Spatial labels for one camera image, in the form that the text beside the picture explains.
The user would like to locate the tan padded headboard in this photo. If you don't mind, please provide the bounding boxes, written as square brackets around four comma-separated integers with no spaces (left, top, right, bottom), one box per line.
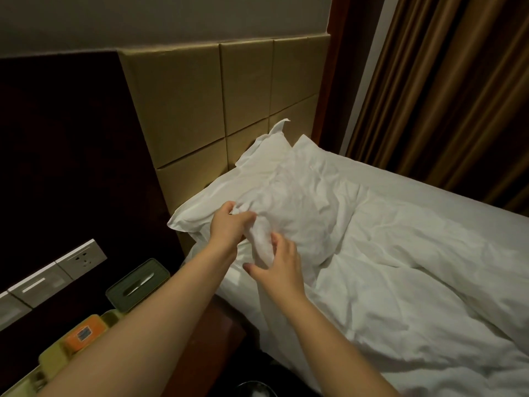
[118,34,332,216]

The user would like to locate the white bed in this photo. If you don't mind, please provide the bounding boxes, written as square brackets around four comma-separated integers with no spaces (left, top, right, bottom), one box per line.
[217,148,529,397]

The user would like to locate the person's left forearm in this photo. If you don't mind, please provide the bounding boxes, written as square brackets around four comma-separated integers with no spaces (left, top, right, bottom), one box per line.
[37,244,236,397]

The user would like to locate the person's right hand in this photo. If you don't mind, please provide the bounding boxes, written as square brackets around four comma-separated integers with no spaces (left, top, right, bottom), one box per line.
[242,231,307,304]

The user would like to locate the beige telephone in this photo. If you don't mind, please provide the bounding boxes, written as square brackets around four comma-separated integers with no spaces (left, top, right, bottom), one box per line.
[0,310,125,397]

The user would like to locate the white pillow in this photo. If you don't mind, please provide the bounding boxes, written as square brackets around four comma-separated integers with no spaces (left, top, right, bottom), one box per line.
[168,120,292,237]

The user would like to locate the white wall switch panel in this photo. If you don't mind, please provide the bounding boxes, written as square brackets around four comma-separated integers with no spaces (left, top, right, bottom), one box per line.
[0,238,109,331]

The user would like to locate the white duvet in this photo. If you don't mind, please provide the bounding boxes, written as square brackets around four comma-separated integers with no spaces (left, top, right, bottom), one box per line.
[240,135,529,397]

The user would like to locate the person's left hand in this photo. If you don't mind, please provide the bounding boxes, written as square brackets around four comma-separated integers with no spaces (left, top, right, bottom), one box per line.
[207,201,257,257]

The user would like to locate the person's right forearm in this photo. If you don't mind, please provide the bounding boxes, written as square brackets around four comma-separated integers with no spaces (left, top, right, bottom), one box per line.
[277,289,398,397]

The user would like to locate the dark wooden nightstand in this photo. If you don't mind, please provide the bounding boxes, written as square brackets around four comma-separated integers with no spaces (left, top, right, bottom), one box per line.
[161,297,251,397]

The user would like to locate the black trash bin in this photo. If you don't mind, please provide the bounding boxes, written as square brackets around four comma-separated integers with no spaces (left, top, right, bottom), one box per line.
[235,380,278,397]

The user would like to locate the dark tissue box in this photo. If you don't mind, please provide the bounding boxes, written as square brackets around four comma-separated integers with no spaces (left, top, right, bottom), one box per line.
[105,257,172,313]

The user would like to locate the brown curtain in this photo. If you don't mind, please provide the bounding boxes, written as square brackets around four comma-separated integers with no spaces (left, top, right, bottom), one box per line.
[343,0,529,216]

